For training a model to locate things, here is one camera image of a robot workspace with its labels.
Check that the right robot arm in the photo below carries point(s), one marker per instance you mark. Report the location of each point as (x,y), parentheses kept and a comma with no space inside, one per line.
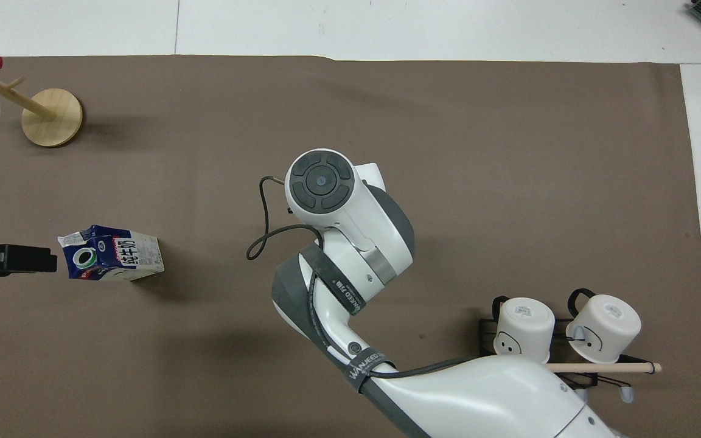
(350,207)

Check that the white cup with face print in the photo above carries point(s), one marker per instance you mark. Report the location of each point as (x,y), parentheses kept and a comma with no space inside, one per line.
(606,325)
(524,325)

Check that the blue and white milk carton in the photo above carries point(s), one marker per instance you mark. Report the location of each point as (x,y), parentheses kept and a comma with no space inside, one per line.
(120,255)

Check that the wooden dowel rod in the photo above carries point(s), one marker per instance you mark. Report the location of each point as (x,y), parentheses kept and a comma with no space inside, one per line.
(606,367)

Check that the wooden mug tree stand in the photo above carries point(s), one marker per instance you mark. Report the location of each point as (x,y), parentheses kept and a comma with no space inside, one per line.
(52,118)

